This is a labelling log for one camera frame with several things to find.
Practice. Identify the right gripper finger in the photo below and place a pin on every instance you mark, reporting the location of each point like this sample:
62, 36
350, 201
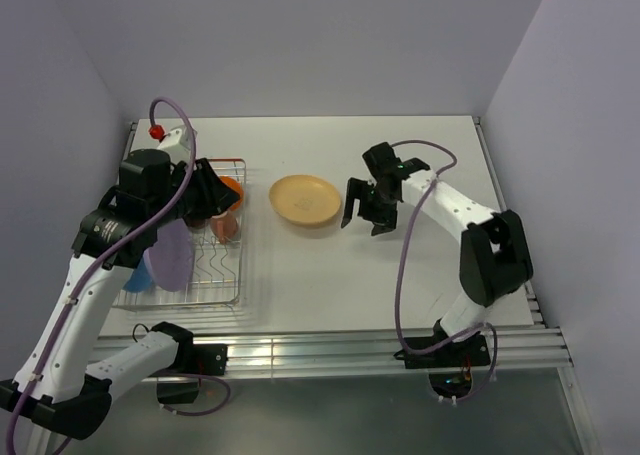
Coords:
384, 227
356, 190

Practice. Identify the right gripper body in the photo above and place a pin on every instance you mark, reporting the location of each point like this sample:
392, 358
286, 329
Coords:
375, 207

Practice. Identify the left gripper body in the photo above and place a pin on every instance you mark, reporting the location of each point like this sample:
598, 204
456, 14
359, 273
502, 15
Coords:
199, 199

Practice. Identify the orange bowl white inside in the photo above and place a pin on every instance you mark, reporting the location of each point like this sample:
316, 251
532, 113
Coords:
235, 186

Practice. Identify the brown mug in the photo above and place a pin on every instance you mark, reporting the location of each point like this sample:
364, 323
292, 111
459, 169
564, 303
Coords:
195, 223

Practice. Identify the pink mug white inside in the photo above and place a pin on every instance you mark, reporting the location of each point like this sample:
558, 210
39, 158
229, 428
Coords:
224, 227

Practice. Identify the beige yellow plate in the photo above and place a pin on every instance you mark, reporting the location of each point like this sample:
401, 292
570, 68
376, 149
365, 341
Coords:
305, 200

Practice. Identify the purple plate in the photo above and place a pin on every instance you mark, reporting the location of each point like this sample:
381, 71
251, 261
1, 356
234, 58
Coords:
170, 259

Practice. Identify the blue plate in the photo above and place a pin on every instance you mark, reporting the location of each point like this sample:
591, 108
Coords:
140, 279

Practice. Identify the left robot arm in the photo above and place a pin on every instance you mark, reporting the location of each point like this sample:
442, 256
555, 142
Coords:
58, 388

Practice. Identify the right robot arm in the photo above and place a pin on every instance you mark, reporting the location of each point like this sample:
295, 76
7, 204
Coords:
494, 258

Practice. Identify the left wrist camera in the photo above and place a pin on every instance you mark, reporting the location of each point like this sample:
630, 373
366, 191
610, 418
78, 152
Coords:
175, 145

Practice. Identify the wire dish rack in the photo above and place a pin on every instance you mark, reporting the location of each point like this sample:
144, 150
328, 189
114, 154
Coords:
215, 280

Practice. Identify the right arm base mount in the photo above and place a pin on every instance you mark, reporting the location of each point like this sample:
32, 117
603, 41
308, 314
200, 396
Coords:
450, 368

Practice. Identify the aluminium frame rail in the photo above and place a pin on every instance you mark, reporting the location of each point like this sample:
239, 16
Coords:
368, 353

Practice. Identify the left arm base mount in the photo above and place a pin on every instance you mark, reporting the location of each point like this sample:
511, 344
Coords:
205, 359

